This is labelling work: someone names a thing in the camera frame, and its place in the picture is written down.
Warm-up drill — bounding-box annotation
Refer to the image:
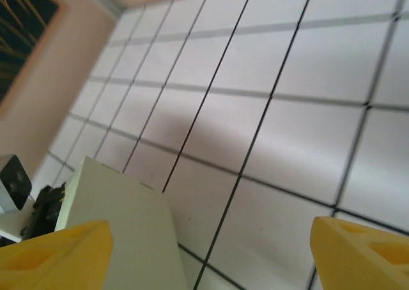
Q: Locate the pale green paper box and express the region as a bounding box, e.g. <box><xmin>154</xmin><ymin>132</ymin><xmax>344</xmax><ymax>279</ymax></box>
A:
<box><xmin>56</xmin><ymin>155</ymin><xmax>189</xmax><ymax>290</ymax></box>

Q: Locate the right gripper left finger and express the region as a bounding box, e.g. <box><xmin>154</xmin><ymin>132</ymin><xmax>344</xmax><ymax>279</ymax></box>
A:
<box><xmin>0</xmin><ymin>220</ymin><xmax>113</xmax><ymax>290</ymax></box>

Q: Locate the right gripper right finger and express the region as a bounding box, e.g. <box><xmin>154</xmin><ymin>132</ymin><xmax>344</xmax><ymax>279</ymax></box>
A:
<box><xmin>311</xmin><ymin>215</ymin><xmax>409</xmax><ymax>290</ymax></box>

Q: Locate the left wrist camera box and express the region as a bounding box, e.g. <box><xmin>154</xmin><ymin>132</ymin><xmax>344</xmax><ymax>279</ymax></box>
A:
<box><xmin>0</xmin><ymin>154</ymin><xmax>33</xmax><ymax>214</ymax></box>

